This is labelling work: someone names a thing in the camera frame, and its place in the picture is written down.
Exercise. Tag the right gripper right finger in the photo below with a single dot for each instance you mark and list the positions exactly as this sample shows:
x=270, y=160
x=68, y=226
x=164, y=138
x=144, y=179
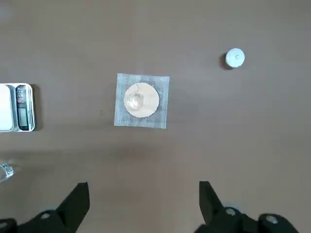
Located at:
x=213, y=211

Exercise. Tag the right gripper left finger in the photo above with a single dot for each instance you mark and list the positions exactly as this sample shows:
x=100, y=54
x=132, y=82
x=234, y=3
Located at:
x=70, y=206

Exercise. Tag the small glass beaker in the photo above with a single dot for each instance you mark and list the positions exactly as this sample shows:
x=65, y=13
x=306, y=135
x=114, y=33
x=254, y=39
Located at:
x=6, y=172

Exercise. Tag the silver digital balance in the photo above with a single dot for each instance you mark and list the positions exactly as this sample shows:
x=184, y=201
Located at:
x=14, y=109

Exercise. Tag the white lamp cap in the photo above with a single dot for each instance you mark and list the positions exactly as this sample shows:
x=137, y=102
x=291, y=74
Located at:
x=235, y=57

